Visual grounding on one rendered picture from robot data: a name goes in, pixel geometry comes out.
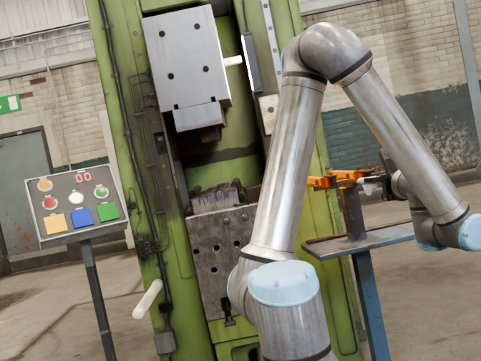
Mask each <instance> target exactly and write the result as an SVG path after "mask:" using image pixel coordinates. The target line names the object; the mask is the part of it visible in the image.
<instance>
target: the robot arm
mask: <svg viewBox="0 0 481 361"><path fill-rule="evenodd" d="M373 57H374V55H373V53H372V52H371V50H370V48H368V46H367V45H366V44H365V42H363V41H362V40H361V39H360V38H359V37H358V36H357V35H355V34H354V33H353V32H351V31H349V30H348V29H346V28H344V27H342V26H340V25H338V24H332V23H329V22H322V23H318V24H314V25H312V26H310V27H309V28H308V29H307V30H306V31H304V32H302V33H301V34H300V35H298V36H296V37H294V38H293V39H292V40H291V41H290V42H289V43H288V44H287V45H286V46H285V48H284V49H283V51H282V54H281V69H282V70H283V75H282V79H281V81H282V85H281V91H280V95H279V99H278V106H277V110H276V117H275V121H274V125H273V132H272V136H271V142H270V146H269V150H268V157H267V161H266V168H265V172H264V176H263V182H262V186H261V193H260V197H259V201H258V208H257V212H256V219H255V223H254V227H253V233H252V237H251V242H250V243H249V244H248V245H247V246H245V247H244V248H242V249H241V251H240V258H239V262H238V265H237V266H236V267H235V268H234V269H233V270H232V272H231V273H230V276H229V278H228V285H227V292H228V298H229V300H230V303H231V304H232V306H233V308H234V310H235V311H237V313H238V314H239V315H240V316H242V317H243V318H245V319H246V320H247V321H248V322H250V323H251V324H252V325H253V326H254V327H255V328H256V329H257V330H258V336H259V340H260V344H261V350H262V354H263V360H264V361H338V359H337V357H336V355H335V354H334V352H333V351H332V348H331V342H330V338H329V331H328V327H327V323H326V317H325V313H324V306H323V302H322V298H321V292H320V288H319V280H318V278H317V276H316V272H315V269H314V268H313V266H312V265H310V264H309V263H307V262H305V261H299V260H298V258H297V256H296V255H295V253H294V248H295V244H296V237H297V233H298V226H299V222H300V218H301V211H302V207H303V200H304V196H305V192H306V185H307V181H308V174H309V170H310V166H311V159H312V155H313V151H314V143H315V139H316V133H317V129H318V124H319V118H320V114H321V106H322V102H323V98H324V92H325V90H326V86H327V82H328V81H329V82H330V83H331V85H335V86H340V87H341V88H342V89H343V91H345V93H346V95H347V96H348V98H349V99H350V100H351V102H352V103H353V105H354V106H355V108H356V109H357V110H358V112H359V113H360V115H361V116H362V117H363V119H364V120H365V122H366V123H367V125H368V126H369V127H370V129H371V131H372V132H373V133H374V134H375V136H376V138H377V139H378V140H379V142H380V143H381V144H382V146H383V147H384V148H381V149H380V151H379V157H380V160H381V162H382V165H383V166H384V169H385V171H386V173H383V174H380V175H379V176H372V177H365V178H360V179H358V180H357V181H356V183H360V184H362V186H363V188H364V191H365V193H366V194H367V195H368V196H370V195H371V194H372V191H373V189H374V188H378V187H379V182H380V183H382V189H383V193H381V197H382V200H383V201H393V200H395V201H406V200H408V201H409V208H410V213H411V217H412V224H413V228H414V238H415V241H416V242H417V246H418V247H419V248H420V249H421V250H424V251H442V250H445V249H448V248H449V247H450V248H454V249H462V250H464V251H479V250H481V214H478V213H474V212H473V210H472V209H471V208H470V206H469V204H468V203H467V201H465V200H464V198H463V197H462V196H461V195H460V193H459V191H458V190H457V189H456V187H455V185H454V184H453V183H452V181H451V180H450V178H449V177H448V175H447V174H446V173H445V171H444V169H443V168H442V166H441V165H440V164H439V162H438V161H437V159H436V158H435V156H434V155H433V154H432V152H431V150H430V149H429V148H428V146H427V144H426V143H425V141H424V140H423V139H422V137H421V136H420V134H419V133H418V132H417V130H416V128H415V127H414V126H413V124H412V123H411V121H410V120H409V118H408V117H407V115H406V114H405V112H404V111H403V109H402V108H401V107H400V105H399V103H398V102H397V101H396V99H395V98H394V96H393V95H392V93H391V92H390V91H389V89H388V87H387V86H386V85H385V83H384V81H383V80H382V79H381V77H380V76H379V74H378V73H377V71H376V70H375V68H374V67H373V66H372V61H373ZM372 182H373V183H372ZM383 194H384V195H385V198H386V199H384V197H383ZM390 198H391V199H390Z"/></svg>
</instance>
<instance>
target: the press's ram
mask: <svg viewBox="0 0 481 361"><path fill-rule="evenodd" d="M141 22H142V29H143V32H144V36H145V42H146V46H147V52H148V56H149V60H150V66H151V70H152V75H153V79H154V83H155V89H156V93H157V99H158V103H159V107H160V112H161V113H162V114H165V115H167V116H170V117H172V118H174V117H173V110H178V109H182V108H186V107H192V106H196V105H202V104H206V103H209V102H216V101H219V103H220V105H221V107H222V108H227V107H232V106H233V105H232V101H231V97H230V90H229V86H228V80H227V77H226V73H225V67H227V66H231V65H234V64H240V63H242V59H241V56H240V55H239V56H236V57H229V58H225V59H223V55H222V52H221V48H220V42H219V38H218V31H217V27H216V24H215V19H214V16H213V10H212V7H211V5H210V4H208V5H204V6H198V7H194V8H190V9H184V10H180V11H174V12H170V13H166V14H161V15H157V16H151V17H147V18H143V19H141Z"/></svg>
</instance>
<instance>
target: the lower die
mask: <svg viewBox="0 0 481 361"><path fill-rule="evenodd" d="M218 185H219V184H218ZM218 185H217V186H216V187H212V188H208V189H207V190H206V191H202V192H199V193H198V194H197V195H196V196H195V197H194V198H192V199H191V202H192V206H193V213H194V214H198V213H205V212H209V211H215V210H219V209H222V208H229V207H233V206H234V203H240V202H241V198H240V197H239V195H238V194H239V187H238V184H237V183H233V185H232V186H230V185H231V183H229V184H228V182H227V183H226V184H225V185H224V187H223V192H220V193H215V189H216V188H217V187H218ZM212 207H214V209H212Z"/></svg>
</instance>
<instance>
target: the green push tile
mask: <svg viewBox="0 0 481 361"><path fill-rule="evenodd" d="M96 209H97V213H98V216H99V220H100V223H104V222H107V221H113V220H116V219H119V218H120V217H119V214H118V212H117V208H116V205H115V202H112V203H106V204H103V205H99V206H96Z"/></svg>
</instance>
